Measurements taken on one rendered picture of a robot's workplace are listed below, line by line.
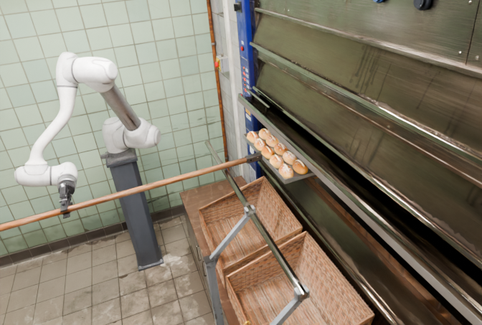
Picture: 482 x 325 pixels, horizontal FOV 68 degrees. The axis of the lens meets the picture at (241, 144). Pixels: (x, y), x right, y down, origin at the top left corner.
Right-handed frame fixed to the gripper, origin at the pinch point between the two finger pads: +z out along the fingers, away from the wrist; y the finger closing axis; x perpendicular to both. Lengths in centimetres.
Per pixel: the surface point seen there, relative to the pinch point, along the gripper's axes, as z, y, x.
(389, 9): 68, -81, -115
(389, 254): 84, 2, -113
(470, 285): 118, -22, -105
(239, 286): 30, 56, -70
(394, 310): 92, 22, -111
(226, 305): 34, 61, -61
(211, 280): 37, 36, -55
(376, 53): 63, -67, -116
